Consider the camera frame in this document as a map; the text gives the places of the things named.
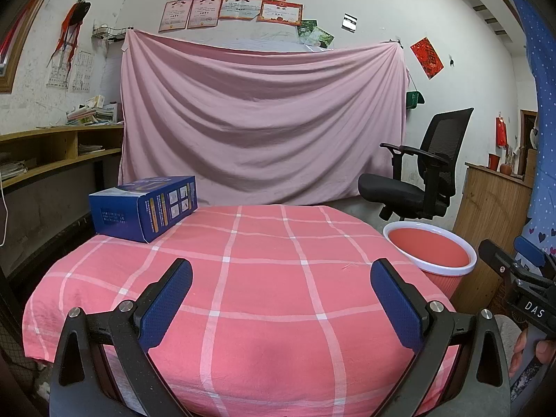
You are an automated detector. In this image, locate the blue dotted curtain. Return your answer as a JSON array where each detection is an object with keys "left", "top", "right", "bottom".
[{"left": 506, "top": 0, "right": 556, "bottom": 265}]

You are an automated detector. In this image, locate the brown wooden frame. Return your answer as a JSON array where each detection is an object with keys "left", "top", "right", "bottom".
[{"left": 520, "top": 109, "right": 539, "bottom": 174}]

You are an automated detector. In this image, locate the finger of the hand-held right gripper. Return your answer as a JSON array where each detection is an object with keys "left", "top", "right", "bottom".
[
  {"left": 478, "top": 239, "right": 528, "bottom": 285},
  {"left": 515, "top": 235, "right": 556, "bottom": 276}
]

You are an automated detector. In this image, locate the red checked tablecloth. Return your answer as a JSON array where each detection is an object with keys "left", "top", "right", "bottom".
[{"left": 22, "top": 204, "right": 461, "bottom": 417}]

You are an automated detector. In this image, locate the paper wall calendar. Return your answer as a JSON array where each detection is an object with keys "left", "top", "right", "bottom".
[{"left": 47, "top": 50, "right": 94, "bottom": 93}]

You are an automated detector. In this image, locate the red bin with white rim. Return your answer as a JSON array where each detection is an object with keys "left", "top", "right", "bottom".
[{"left": 383, "top": 221, "right": 477, "bottom": 309}]

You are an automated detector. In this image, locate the person's right hand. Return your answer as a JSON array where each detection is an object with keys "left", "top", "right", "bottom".
[{"left": 509, "top": 328, "right": 556, "bottom": 378}]

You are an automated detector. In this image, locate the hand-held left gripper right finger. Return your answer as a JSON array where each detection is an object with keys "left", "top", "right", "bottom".
[{"left": 370, "top": 258, "right": 512, "bottom": 417}]

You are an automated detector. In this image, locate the white cable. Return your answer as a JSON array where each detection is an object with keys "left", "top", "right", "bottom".
[{"left": 0, "top": 178, "right": 10, "bottom": 248}]

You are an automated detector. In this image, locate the pink hanging sheet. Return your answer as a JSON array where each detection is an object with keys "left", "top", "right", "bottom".
[{"left": 117, "top": 28, "right": 411, "bottom": 207}]

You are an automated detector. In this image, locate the red paper wall decoration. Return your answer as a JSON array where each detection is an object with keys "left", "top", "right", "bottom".
[{"left": 410, "top": 37, "right": 444, "bottom": 80}]

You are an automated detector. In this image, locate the wire wall rack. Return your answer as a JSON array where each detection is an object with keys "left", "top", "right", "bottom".
[{"left": 90, "top": 26, "right": 131, "bottom": 44}]

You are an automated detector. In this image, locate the red tassel wall ornament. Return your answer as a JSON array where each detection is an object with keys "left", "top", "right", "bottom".
[{"left": 47, "top": 0, "right": 92, "bottom": 68}]

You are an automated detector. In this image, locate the wooden shelf desk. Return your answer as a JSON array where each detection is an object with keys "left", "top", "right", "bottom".
[{"left": 0, "top": 124, "right": 124, "bottom": 270}]

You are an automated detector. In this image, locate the person's right leg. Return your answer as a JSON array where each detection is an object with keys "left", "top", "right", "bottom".
[{"left": 493, "top": 315, "right": 528, "bottom": 357}]

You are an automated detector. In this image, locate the black office chair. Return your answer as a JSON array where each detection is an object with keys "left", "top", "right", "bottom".
[{"left": 357, "top": 108, "right": 475, "bottom": 221}]

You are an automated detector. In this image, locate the wooden cabinet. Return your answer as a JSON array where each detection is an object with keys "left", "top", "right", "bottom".
[{"left": 452, "top": 162, "right": 534, "bottom": 316}]

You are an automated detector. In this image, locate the blue cardboard box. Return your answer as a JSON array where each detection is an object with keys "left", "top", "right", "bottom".
[{"left": 89, "top": 175, "right": 199, "bottom": 244}]

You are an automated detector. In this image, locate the large pile of papers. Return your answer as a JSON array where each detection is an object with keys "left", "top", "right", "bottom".
[{"left": 0, "top": 161, "right": 29, "bottom": 181}]

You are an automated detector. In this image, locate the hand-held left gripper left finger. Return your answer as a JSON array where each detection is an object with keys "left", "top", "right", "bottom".
[{"left": 49, "top": 258, "right": 194, "bottom": 417}]

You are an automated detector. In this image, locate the stack of books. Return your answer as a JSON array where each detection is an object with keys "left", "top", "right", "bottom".
[{"left": 66, "top": 95, "right": 124, "bottom": 128}]

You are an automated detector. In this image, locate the wooden window frame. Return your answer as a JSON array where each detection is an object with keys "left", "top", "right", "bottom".
[{"left": 0, "top": 0, "right": 66, "bottom": 94}]

